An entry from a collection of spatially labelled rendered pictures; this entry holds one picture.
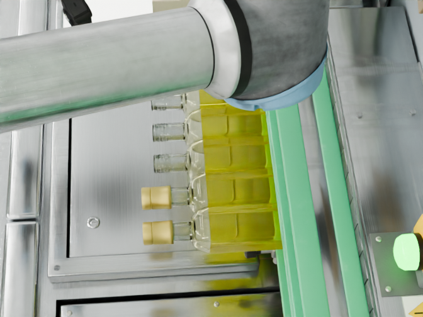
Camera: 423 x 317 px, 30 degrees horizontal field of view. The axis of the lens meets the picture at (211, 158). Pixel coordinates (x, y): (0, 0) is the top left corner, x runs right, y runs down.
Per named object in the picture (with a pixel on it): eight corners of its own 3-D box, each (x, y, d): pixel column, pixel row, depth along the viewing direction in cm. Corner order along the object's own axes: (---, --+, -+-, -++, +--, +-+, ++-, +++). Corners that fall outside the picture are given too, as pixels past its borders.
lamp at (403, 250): (411, 241, 98) (387, 243, 98) (420, 226, 94) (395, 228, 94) (418, 275, 96) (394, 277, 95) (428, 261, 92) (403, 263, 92)
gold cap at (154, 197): (170, 189, 121) (141, 190, 121) (170, 182, 118) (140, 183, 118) (171, 211, 120) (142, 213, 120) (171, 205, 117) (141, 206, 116)
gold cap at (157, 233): (173, 237, 114) (142, 239, 113) (173, 248, 117) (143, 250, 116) (172, 216, 115) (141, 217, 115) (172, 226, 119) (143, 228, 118)
